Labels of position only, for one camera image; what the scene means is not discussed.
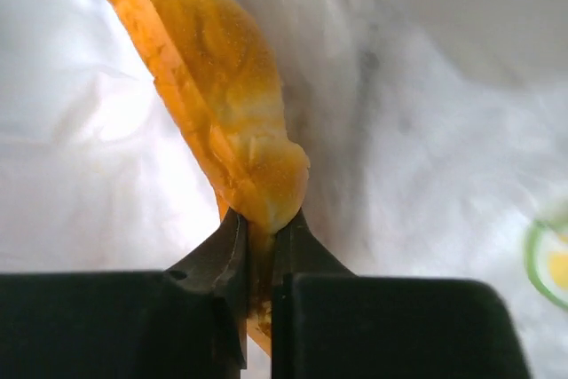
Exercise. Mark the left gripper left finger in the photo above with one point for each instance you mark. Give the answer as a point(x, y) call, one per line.
point(188, 321)

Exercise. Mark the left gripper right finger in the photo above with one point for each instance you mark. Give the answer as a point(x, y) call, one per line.
point(328, 322)

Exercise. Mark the toy baguette bread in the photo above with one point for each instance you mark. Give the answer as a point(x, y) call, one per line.
point(217, 77)

